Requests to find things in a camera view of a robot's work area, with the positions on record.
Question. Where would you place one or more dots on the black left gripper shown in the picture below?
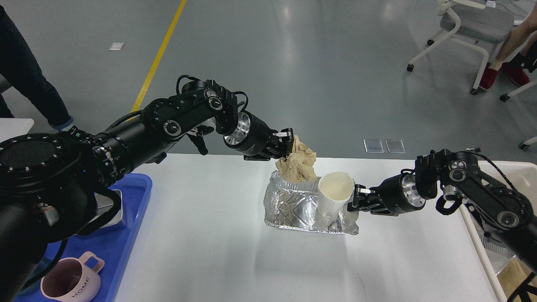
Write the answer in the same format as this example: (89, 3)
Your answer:
(257, 142)

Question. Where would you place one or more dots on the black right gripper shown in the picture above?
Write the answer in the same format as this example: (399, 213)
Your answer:
(394, 196)

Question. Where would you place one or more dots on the brown paper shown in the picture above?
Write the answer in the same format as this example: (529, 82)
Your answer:
(298, 166)

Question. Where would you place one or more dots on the white paper cup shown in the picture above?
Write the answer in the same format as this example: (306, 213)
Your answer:
(334, 191)

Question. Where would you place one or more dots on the aluminium foil container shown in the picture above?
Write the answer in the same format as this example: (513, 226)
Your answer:
(293, 206)

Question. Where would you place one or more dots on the pink HOME mug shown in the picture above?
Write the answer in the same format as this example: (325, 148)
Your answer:
(74, 279)

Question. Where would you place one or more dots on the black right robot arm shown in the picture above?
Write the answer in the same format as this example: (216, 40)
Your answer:
(456, 179)

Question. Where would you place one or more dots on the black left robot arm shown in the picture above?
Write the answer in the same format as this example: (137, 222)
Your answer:
(53, 187)

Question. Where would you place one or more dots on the clear floor plate left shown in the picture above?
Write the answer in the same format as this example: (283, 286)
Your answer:
(373, 146)

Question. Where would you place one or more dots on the clear floor plate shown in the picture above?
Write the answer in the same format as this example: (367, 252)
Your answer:
(373, 146)
(395, 146)

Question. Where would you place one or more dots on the clear floor plate right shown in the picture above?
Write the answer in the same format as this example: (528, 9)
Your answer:
(395, 146)

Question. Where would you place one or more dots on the white plastic bin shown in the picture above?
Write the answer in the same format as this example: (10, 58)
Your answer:
(523, 176)

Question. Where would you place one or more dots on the blue plastic tray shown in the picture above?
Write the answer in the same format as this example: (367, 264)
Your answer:
(115, 245)

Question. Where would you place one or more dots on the white office chair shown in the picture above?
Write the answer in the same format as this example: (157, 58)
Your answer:
(473, 25)

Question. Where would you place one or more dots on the white side table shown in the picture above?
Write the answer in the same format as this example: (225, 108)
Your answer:
(12, 127)

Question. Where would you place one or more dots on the person in dark jeans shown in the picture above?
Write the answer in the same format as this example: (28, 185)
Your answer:
(20, 68)

